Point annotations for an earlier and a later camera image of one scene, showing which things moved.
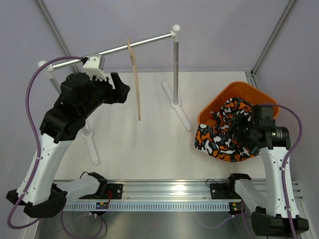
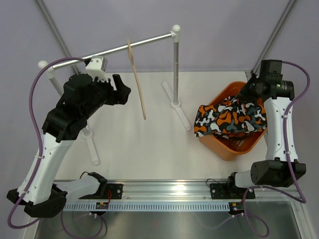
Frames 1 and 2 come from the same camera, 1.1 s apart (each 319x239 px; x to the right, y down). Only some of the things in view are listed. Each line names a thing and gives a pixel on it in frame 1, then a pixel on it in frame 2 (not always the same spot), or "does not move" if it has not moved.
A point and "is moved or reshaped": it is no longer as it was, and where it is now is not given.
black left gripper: [117, 95] does not move
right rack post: [176, 71] does not move
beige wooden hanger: [135, 78] is moved or reshaped
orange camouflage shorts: [210, 139] is moved or reshaped
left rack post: [56, 84] does not move
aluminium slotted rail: [170, 206] does not move
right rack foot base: [176, 105] does not move
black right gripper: [240, 120] → [243, 94]
